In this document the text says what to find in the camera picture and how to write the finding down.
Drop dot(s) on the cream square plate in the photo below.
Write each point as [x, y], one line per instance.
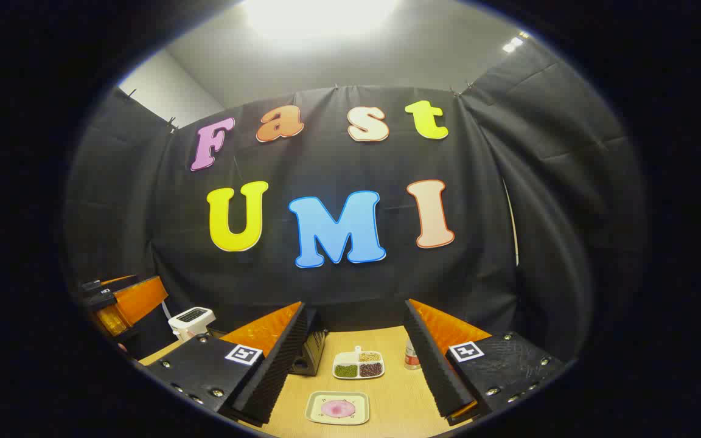
[314, 417]

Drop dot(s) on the pink meat slice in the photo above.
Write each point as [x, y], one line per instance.
[338, 408]

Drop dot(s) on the white divided dish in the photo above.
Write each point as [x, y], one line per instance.
[350, 360]

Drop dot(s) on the green mung beans heap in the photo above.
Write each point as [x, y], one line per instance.
[345, 370]

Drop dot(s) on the white toaster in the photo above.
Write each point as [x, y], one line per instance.
[192, 319]

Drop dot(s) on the black electric oven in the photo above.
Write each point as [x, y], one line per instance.
[313, 353]

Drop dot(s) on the black backdrop cloth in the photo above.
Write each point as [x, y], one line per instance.
[326, 286]

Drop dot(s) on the clear plastic bottle red label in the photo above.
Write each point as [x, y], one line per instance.
[411, 359]

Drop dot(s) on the dark red beans heap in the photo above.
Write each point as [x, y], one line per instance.
[370, 369]

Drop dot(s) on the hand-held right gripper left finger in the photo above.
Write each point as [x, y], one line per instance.
[277, 371]

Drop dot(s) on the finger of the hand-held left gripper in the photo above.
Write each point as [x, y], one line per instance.
[140, 301]
[98, 286]

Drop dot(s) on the large ceiling light panel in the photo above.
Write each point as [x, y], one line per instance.
[320, 18]

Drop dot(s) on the yellow soybeans heap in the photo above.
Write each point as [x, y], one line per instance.
[369, 356]

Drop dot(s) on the small ceiling light panel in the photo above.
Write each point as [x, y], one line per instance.
[513, 44]

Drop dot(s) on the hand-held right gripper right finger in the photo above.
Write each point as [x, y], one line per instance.
[435, 371]

